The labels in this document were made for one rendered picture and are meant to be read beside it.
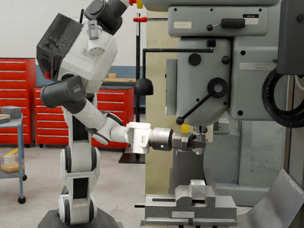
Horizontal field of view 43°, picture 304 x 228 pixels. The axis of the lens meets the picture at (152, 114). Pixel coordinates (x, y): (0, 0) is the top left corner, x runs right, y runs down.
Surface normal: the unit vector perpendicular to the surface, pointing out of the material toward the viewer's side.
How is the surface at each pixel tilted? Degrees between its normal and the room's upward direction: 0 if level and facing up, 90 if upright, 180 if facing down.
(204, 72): 90
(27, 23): 90
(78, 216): 104
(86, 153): 81
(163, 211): 90
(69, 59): 58
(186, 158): 90
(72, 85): 74
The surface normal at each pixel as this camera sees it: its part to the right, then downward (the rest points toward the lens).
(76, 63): 0.26, -0.39
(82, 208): 0.26, 0.59
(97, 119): 0.73, 0.20
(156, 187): -0.06, 0.15
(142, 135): -0.29, -0.03
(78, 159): 0.30, 0.00
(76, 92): 0.87, -0.20
